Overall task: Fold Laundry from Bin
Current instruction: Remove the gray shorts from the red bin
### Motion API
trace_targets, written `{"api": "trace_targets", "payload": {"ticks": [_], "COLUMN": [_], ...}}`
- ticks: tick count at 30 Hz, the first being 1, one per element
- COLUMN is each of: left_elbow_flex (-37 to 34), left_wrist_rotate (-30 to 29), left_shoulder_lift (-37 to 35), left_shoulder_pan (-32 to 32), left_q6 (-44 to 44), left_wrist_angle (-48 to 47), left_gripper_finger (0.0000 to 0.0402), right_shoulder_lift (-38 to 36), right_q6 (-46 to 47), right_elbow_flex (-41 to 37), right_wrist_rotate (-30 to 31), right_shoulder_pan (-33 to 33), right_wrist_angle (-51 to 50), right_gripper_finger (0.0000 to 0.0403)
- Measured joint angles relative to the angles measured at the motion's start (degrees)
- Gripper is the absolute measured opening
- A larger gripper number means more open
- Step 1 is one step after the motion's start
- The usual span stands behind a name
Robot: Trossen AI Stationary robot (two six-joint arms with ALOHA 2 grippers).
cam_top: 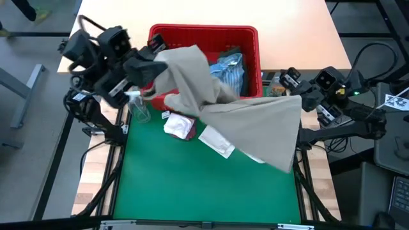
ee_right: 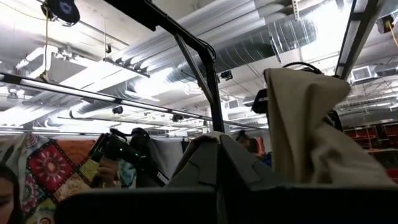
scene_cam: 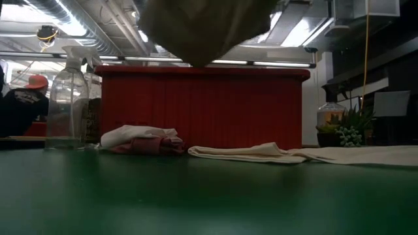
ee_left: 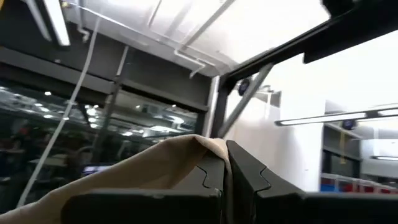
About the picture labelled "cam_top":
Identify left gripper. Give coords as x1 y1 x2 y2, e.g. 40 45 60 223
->
94 33 169 109

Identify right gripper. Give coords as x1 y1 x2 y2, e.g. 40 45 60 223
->
279 66 342 126

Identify khaki trousers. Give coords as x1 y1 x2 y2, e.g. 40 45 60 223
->
142 44 303 174

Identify white garment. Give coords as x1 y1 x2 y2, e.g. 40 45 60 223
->
163 112 195 140

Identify maroon garment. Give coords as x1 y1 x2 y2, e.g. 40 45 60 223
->
169 113 198 142

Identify red plastic laundry bin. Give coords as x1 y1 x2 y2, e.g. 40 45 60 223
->
140 23 265 112

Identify clear plastic spray bottle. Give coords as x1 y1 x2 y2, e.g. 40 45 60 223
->
123 90 151 124

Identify light wooden table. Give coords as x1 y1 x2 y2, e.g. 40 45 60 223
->
57 0 353 75

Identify white printed flag tag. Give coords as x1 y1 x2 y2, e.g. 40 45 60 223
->
385 93 409 112

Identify blue striped shirt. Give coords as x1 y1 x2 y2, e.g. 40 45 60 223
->
209 52 244 96

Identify dark grey desk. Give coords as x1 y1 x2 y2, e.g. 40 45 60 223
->
373 82 409 176

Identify cream canvas tote bag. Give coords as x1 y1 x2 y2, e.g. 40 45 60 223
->
198 125 266 164

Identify black table base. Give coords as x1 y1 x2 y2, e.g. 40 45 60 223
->
346 0 409 88

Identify grey metal table leg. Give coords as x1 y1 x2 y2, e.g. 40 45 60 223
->
0 63 49 150

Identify person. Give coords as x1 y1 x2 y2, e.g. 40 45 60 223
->
0 0 52 38

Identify black keyboard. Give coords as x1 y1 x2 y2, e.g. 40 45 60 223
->
388 175 409 224

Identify black computer mouse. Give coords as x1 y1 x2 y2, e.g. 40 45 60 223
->
372 210 397 230

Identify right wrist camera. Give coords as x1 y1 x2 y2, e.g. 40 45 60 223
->
314 68 345 93

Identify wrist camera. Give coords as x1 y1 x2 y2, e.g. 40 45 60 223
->
97 26 132 61
314 68 345 93

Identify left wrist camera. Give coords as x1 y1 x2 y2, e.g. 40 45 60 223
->
97 26 132 61

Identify black aluminium table frame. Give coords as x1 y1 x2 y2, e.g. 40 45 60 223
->
95 73 341 224

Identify silver camera mount bar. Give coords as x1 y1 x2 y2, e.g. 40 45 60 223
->
98 219 316 230

